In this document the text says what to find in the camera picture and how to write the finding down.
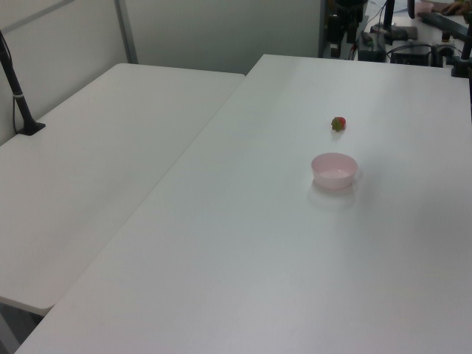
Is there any black monitor stand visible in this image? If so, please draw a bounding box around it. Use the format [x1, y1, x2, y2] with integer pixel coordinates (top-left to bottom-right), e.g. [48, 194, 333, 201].
[370, 0, 406, 42]

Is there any pink plastic bowl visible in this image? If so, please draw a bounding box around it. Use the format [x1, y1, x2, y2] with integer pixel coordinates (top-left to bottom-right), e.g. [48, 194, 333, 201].
[310, 152, 359, 190]

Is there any black cable on pole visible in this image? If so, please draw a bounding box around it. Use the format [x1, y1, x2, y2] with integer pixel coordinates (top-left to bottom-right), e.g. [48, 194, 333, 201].
[0, 36, 20, 134]

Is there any long black bar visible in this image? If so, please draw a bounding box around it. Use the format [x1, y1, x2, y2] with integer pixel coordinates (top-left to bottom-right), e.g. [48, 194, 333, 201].
[417, 12, 472, 44]

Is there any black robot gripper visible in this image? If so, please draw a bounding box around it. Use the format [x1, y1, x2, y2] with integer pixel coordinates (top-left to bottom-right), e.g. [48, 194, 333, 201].
[329, 0, 367, 58]

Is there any person's hand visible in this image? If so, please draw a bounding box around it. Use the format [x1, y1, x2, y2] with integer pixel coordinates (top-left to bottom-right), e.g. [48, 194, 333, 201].
[440, 1, 468, 16]

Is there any black table clamp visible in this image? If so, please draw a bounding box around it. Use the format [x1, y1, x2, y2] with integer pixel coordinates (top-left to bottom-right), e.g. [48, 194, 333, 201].
[448, 14, 472, 78]

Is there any black electronics box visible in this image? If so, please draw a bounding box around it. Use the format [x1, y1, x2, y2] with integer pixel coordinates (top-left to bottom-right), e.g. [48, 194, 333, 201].
[389, 44, 433, 66]

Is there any black camera stand pole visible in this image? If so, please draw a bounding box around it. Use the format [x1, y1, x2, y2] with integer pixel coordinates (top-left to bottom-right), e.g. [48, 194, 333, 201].
[0, 29, 47, 136]

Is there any dark green device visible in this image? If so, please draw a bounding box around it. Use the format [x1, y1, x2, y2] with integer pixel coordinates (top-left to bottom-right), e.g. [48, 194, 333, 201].
[356, 31, 386, 60]

